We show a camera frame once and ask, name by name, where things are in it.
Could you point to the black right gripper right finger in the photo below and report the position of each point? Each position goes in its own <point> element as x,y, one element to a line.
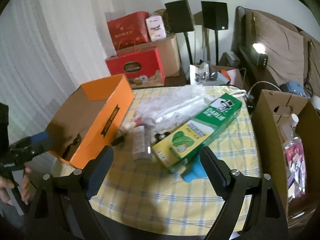
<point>265,219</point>

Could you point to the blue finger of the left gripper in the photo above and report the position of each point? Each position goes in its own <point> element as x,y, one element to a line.
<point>39,137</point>

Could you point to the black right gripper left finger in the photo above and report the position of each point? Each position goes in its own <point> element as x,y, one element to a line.
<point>61,207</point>

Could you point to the small white-capped bottle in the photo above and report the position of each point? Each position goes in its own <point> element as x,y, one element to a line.
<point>123,130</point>

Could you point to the blue silicone funnel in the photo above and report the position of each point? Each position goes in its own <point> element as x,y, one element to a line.
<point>194,170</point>

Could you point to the clear bottle pink cap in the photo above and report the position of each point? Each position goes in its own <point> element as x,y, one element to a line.
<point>141,143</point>

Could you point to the green Darlie toothpaste box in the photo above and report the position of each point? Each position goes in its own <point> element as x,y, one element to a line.
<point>177,149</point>

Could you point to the white fluffy duster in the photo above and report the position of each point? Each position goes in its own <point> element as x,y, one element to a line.
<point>168,111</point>

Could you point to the person's left hand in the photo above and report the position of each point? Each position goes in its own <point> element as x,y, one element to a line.
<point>25,186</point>

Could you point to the orange cardboard fruit box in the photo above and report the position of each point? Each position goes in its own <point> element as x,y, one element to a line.
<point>89,119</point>

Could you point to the white plastic bottle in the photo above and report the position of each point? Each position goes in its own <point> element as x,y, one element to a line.
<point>288,128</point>

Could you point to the black binder clip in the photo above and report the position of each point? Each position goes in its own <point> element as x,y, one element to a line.
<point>160,136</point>

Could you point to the open brown cardboard box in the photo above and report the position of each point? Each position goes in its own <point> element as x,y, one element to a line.
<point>272,109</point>

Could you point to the red chocolate gift bag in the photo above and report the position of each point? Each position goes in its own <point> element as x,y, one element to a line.
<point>142,68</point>

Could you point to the white paper bag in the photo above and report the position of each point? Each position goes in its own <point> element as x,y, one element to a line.
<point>210,75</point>

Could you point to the white tissue pack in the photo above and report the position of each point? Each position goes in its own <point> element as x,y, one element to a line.
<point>156,28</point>

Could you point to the brown pillow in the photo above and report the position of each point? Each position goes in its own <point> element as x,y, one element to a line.
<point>284,46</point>

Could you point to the left black speaker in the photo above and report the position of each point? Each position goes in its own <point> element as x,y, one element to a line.
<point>181,20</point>

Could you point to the black speaker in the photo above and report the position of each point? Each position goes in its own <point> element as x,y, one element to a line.
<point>215,17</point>
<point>181,20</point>

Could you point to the right black speaker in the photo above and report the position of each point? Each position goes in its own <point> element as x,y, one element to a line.
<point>215,17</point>

